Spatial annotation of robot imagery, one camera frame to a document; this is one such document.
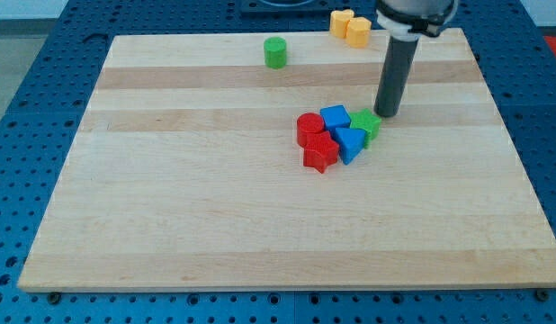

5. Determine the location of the red star block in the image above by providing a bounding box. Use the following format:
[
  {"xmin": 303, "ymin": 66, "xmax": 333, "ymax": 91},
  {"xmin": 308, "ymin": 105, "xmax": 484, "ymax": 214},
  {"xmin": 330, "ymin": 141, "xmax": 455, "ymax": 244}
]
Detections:
[{"xmin": 303, "ymin": 131, "xmax": 339, "ymax": 174}]

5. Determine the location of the red cylinder block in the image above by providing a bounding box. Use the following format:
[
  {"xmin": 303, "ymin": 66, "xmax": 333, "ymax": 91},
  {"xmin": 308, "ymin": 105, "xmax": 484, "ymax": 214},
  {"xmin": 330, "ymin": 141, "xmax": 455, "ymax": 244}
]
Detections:
[{"xmin": 296, "ymin": 112, "xmax": 325, "ymax": 148}]

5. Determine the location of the blue cube block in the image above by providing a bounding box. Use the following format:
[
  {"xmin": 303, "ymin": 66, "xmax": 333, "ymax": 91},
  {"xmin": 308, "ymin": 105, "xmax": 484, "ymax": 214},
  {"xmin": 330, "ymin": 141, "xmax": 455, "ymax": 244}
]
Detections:
[{"xmin": 319, "ymin": 104, "xmax": 351, "ymax": 133}]

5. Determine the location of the blue triangle block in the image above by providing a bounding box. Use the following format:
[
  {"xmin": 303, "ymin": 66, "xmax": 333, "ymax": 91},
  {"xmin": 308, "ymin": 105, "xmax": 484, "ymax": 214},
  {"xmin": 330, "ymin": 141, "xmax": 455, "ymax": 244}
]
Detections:
[{"xmin": 334, "ymin": 128, "xmax": 366, "ymax": 165}]

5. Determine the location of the wooden board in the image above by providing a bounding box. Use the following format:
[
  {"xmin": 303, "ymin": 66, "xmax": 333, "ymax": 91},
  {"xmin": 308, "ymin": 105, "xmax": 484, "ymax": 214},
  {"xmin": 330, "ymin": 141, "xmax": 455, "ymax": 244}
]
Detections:
[{"xmin": 18, "ymin": 29, "xmax": 556, "ymax": 293}]

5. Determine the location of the green star block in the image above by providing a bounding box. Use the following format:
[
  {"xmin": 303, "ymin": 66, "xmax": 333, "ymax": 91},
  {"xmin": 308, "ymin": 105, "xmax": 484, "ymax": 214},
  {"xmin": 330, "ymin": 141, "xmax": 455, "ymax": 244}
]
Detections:
[{"xmin": 349, "ymin": 109, "xmax": 381, "ymax": 149}]

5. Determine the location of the green cylinder block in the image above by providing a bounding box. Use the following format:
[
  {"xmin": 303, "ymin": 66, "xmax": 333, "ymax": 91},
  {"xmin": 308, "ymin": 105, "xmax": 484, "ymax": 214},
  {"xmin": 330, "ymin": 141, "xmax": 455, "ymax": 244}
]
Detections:
[{"xmin": 264, "ymin": 37, "xmax": 287, "ymax": 69}]

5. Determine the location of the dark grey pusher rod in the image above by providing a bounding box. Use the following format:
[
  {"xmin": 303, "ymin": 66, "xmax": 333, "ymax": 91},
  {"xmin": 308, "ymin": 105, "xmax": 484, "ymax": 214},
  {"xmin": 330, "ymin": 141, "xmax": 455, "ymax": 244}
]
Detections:
[{"xmin": 373, "ymin": 36, "xmax": 418, "ymax": 118}]

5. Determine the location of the yellow hexagon block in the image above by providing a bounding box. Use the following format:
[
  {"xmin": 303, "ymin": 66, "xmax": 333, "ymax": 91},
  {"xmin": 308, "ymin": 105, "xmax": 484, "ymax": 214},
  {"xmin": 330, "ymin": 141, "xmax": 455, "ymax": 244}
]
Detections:
[{"xmin": 345, "ymin": 17, "xmax": 372, "ymax": 49}]

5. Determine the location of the yellow heart block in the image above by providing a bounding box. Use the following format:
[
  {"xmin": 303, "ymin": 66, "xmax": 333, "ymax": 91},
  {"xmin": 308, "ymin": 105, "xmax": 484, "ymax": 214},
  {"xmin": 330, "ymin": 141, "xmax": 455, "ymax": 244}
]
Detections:
[{"xmin": 329, "ymin": 9, "xmax": 354, "ymax": 39}]

